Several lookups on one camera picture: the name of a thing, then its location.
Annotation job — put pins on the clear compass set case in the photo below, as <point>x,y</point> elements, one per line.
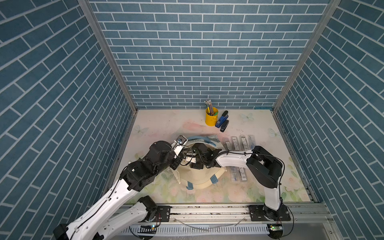
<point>236,144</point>

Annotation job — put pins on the blue stapler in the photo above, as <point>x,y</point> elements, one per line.
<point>222,119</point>

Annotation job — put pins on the cream canvas tote bag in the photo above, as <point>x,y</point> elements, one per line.
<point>197,179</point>

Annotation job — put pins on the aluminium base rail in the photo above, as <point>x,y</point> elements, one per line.
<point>233,219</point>

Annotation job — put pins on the pencils in cup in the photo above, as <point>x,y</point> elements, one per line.
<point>210,107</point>

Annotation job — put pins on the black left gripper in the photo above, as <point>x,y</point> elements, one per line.
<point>175,165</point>

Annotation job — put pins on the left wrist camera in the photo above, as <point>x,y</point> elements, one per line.
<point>179,144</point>

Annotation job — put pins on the yellow pencil cup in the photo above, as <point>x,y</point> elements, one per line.
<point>211,117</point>

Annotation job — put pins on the black stapler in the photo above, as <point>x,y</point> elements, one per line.
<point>224,125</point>

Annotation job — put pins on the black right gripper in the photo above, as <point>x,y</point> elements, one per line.
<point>194,165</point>

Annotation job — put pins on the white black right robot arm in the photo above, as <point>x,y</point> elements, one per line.
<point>266,169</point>

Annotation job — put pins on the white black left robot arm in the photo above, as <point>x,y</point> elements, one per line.
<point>120,195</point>

